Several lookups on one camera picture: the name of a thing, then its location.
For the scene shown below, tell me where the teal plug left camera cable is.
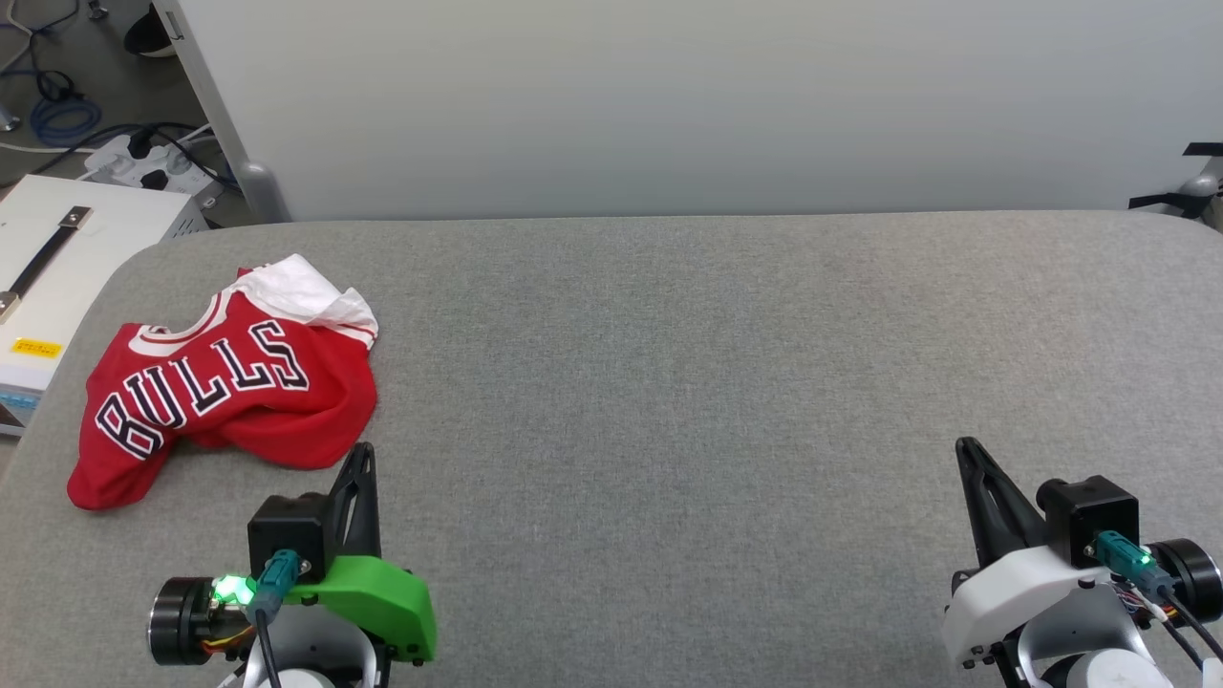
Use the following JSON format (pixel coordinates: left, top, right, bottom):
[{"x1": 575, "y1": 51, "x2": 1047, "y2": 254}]
[{"x1": 250, "y1": 548, "x2": 309, "y2": 688}]

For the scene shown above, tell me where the black strap handle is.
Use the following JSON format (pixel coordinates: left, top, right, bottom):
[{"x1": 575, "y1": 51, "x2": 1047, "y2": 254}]
[{"x1": 0, "y1": 205, "x2": 95, "y2": 322}]

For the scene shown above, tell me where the teal plug right camera cable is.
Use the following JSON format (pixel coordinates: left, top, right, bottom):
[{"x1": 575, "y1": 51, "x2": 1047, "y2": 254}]
[{"x1": 1092, "y1": 530, "x2": 1223, "y2": 670}]

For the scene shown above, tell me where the red Bulls basketball jersey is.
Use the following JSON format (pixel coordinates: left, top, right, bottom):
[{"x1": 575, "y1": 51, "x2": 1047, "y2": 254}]
[{"x1": 67, "y1": 253, "x2": 380, "y2": 512}]

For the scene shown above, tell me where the black round base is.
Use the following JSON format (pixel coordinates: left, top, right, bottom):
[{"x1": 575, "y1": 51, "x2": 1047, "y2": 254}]
[{"x1": 123, "y1": 8, "x2": 180, "y2": 59}]

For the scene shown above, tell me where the stand with black tape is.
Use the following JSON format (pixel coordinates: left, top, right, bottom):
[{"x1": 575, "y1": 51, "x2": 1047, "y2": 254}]
[{"x1": 1127, "y1": 140, "x2": 1223, "y2": 232}]

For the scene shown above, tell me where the white power strip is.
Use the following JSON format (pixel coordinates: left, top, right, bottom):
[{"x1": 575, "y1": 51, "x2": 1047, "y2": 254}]
[{"x1": 83, "y1": 132, "x2": 226, "y2": 207}]

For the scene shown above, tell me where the white partition panel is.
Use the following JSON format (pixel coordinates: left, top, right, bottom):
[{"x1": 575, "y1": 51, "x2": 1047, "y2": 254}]
[{"x1": 153, "y1": 0, "x2": 1223, "y2": 224}]

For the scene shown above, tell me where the grey partition foot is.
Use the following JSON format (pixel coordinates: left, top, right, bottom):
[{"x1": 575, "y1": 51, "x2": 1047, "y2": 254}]
[{"x1": 236, "y1": 160, "x2": 291, "y2": 224}]

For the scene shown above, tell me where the blue coiled cable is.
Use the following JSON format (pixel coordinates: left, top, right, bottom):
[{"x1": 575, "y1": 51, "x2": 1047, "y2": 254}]
[{"x1": 28, "y1": 94, "x2": 104, "y2": 148}]

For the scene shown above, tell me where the teal plug camera cable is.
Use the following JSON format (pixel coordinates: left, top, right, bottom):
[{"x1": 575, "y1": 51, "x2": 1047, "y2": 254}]
[
  {"x1": 1092, "y1": 530, "x2": 1223, "y2": 670},
  {"x1": 250, "y1": 548, "x2": 309, "y2": 688}
]

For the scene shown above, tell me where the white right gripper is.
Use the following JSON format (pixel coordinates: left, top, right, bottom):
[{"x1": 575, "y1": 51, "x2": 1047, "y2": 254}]
[{"x1": 941, "y1": 437, "x2": 1119, "y2": 670}]

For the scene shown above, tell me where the white equipment box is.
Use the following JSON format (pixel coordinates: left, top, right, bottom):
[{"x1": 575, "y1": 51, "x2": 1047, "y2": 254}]
[{"x1": 0, "y1": 174, "x2": 210, "y2": 438}]

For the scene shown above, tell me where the black floor cable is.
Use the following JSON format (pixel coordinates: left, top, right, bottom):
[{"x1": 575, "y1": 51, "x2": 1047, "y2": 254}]
[{"x1": 0, "y1": 0, "x2": 89, "y2": 106}]

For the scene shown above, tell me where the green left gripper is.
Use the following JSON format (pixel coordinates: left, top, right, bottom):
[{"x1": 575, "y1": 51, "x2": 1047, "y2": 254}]
[{"x1": 285, "y1": 441, "x2": 439, "y2": 665}]

